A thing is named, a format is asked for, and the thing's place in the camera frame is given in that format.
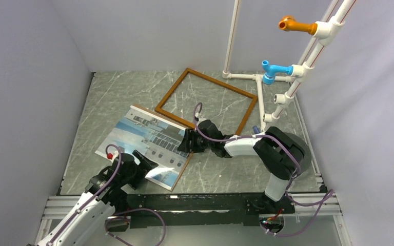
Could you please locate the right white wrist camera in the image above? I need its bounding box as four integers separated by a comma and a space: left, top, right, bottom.
194, 116, 207, 128

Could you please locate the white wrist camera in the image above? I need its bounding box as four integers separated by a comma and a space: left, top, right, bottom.
194, 116, 207, 128
106, 151, 121, 163

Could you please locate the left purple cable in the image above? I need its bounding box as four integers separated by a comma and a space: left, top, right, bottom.
46, 144, 166, 246

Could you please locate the purple cable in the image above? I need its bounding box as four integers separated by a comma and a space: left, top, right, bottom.
192, 102, 336, 238
46, 144, 166, 246

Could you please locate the wooden picture frame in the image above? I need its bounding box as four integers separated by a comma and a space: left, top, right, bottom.
150, 70, 259, 134

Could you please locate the red blue screwdriver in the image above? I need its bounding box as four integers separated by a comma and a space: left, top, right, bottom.
252, 126, 260, 134

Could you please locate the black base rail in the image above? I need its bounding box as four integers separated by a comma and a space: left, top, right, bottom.
100, 191, 295, 229

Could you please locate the white PVC pipe stand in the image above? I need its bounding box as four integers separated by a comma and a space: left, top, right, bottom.
222, 0, 358, 133

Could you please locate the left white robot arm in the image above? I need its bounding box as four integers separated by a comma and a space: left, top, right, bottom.
37, 150, 159, 245

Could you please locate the blue pipe fitting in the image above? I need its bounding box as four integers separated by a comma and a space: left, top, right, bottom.
261, 60, 293, 85

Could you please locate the building photo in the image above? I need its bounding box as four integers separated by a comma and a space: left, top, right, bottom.
95, 105, 192, 191

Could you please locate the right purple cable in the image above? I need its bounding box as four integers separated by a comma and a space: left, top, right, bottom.
192, 102, 336, 238

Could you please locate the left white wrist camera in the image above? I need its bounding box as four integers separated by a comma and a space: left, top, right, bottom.
106, 151, 121, 163

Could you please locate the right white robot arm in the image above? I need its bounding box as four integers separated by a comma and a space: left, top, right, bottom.
178, 119, 312, 213

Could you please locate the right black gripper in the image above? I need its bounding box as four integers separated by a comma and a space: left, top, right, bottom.
177, 129, 213, 153

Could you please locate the orange pipe fitting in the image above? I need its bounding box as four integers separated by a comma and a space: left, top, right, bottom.
278, 15, 318, 35

